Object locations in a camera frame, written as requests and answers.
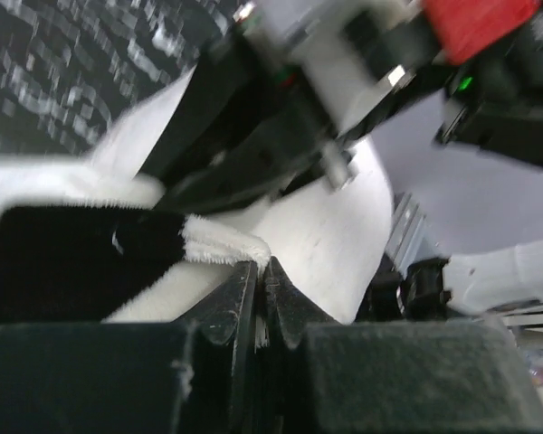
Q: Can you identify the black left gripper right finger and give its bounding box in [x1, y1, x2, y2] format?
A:
[264, 258, 543, 433]

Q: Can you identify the black white striped pillowcase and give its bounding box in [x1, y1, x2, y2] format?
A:
[0, 205, 271, 325]

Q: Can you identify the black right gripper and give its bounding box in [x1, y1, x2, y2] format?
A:
[141, 1, 543, 214]

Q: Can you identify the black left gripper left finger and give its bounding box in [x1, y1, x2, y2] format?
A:
[0, 262, 258, 433]

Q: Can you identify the white pillow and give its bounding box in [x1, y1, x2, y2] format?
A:
[0, 63, 395, 326]

